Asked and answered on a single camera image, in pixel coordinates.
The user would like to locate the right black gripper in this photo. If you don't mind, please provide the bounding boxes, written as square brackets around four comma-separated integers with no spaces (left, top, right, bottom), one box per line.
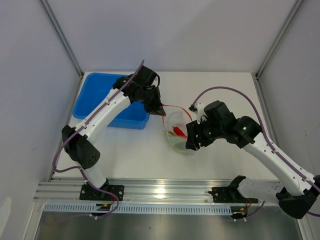
[185,116,225,151]

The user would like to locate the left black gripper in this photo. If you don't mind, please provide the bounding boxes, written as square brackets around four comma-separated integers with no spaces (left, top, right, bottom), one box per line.
[138,86,166,117]

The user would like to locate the clear zip top bag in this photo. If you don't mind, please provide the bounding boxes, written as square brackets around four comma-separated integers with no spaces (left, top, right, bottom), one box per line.
[162,104,194,156]

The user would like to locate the red chili pepper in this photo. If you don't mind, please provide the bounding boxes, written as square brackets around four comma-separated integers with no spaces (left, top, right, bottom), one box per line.
[173,126,185,136]

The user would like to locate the green grape bunch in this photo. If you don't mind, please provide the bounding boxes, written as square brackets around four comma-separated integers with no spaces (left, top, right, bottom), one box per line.
[173,142,190,153]

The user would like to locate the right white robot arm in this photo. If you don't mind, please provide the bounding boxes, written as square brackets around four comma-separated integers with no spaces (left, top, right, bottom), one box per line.
[185,113,320,219]

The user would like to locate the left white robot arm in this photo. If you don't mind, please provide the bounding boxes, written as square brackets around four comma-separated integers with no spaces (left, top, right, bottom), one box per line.
[61,65,166,200]

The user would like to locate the blue plastic bin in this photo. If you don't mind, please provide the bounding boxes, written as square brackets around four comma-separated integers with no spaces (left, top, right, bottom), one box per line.
[72,72,150,130]

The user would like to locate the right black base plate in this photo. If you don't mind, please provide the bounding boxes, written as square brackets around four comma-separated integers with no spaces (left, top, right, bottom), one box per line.
[207,187,259,204]

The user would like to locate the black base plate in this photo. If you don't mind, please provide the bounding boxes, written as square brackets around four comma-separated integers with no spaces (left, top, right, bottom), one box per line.
[207,187,259,204]
[79,182,125,202]

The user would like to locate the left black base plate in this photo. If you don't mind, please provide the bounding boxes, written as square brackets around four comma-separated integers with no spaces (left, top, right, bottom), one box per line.
[79,182,125,202]

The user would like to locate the aluminium mounting rail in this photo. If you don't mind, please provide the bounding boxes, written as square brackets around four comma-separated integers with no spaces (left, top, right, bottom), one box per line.
[33,177,306,206]

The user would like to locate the white slotted cable duct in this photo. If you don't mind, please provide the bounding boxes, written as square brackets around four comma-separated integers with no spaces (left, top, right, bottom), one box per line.
[43,202,233,216]

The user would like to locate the left aluminium frame post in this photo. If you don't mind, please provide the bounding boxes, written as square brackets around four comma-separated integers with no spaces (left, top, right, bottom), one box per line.
[38,0,84,77]

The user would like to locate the aluminium frame post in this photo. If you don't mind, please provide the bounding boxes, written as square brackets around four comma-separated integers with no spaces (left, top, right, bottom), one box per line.
[38,0,84,77]
[255,0,307,80]

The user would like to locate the right aluminium frame post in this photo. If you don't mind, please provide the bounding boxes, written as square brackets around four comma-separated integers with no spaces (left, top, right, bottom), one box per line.
[255,0,307,80]

